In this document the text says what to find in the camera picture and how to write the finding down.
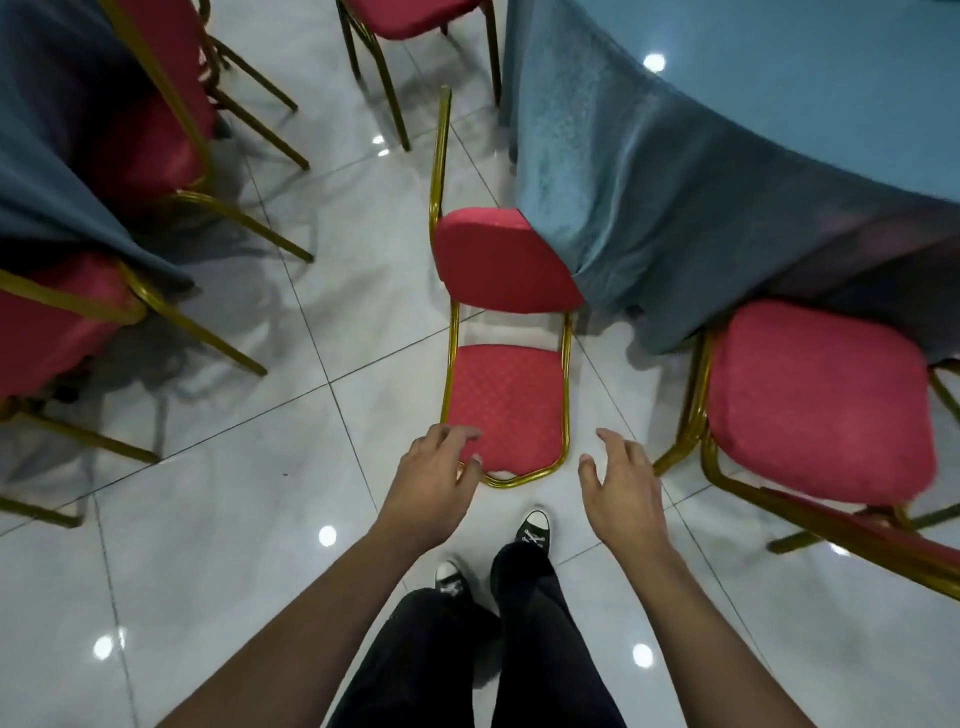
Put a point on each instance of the black white canvas sneaker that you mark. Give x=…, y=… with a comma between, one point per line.
x=534, y=532
x=450, y=577

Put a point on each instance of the person's left forearm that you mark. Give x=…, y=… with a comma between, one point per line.
x=285, y=645

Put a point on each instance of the person's right forearm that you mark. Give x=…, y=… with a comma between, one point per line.
x=712, y=637

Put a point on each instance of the person's right hand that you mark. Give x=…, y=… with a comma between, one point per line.
x=630, y=510

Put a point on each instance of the person's left hand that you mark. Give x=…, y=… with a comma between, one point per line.
x=427, y=502

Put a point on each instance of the black trousers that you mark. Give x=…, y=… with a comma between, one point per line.
x=540, y=645

